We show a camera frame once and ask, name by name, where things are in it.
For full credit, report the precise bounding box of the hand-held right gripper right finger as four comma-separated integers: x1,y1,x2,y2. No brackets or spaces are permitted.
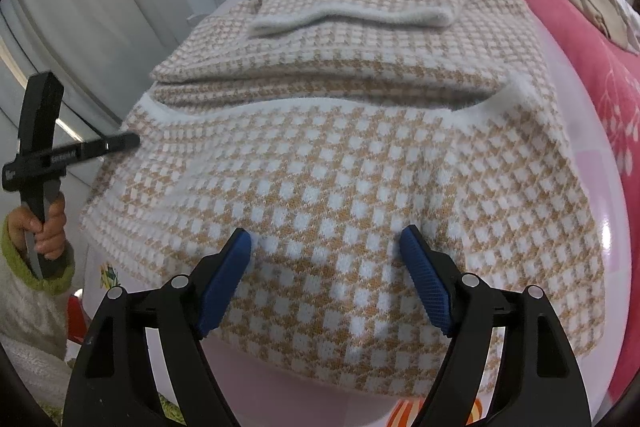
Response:
398,224,593,427

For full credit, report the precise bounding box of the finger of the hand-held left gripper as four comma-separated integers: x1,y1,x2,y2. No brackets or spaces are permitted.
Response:
99,133,142,154

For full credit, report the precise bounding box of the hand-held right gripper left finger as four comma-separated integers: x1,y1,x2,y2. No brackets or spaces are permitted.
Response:
62,227,253,427

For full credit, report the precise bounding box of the beige white checked coat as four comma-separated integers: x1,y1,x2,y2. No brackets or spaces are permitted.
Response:
80,0,606,395

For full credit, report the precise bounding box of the person's left forearm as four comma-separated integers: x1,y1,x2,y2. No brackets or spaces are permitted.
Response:
0,212,77,358

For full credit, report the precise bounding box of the person's left hand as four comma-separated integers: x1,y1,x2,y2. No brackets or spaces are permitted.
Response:
9,196,68,261

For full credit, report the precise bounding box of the white curtain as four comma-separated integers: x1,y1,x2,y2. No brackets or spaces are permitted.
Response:
0,0,211,188

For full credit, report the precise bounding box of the green fluffy rug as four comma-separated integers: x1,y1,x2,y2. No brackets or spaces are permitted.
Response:
150,389,183,425

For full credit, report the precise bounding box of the red bag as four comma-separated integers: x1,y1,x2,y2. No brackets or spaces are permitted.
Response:
66,289,87,348

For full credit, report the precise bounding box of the white fluffy rug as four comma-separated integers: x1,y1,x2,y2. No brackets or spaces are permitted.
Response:
0,342,76,413

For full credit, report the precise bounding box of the red floral blanket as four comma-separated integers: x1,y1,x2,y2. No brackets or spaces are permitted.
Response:
475,0,640,427

